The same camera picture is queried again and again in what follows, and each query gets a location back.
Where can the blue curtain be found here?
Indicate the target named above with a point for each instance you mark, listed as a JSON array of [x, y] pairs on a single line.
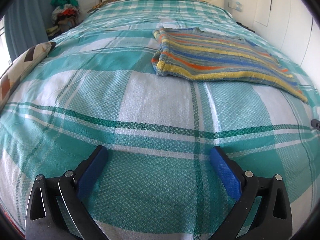
[[25, 25]]

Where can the white wardrobe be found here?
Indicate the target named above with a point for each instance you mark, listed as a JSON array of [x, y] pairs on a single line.
[[289, 26]]

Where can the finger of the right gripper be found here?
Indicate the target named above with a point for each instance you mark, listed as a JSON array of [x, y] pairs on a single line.
[[315, 124]]

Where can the wall socket plate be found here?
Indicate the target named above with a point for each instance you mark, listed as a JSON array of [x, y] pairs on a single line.
[[235, 6]]

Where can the pile of colourful clothes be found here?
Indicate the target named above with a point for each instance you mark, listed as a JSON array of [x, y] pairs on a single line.
[[64, 17]]

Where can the teal plaid bedspread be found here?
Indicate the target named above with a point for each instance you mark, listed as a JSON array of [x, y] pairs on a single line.
[[98, 87]]

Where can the patterned cushion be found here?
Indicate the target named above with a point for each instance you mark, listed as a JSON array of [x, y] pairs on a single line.
[[21, 67]]

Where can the striped knit sweater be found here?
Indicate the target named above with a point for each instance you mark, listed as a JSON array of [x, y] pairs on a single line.
[[196, 55]]

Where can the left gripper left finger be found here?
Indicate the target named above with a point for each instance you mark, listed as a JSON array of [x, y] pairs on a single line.
[[55, 207]]

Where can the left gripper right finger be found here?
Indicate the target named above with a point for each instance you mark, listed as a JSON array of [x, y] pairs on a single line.
[[273, 218]]

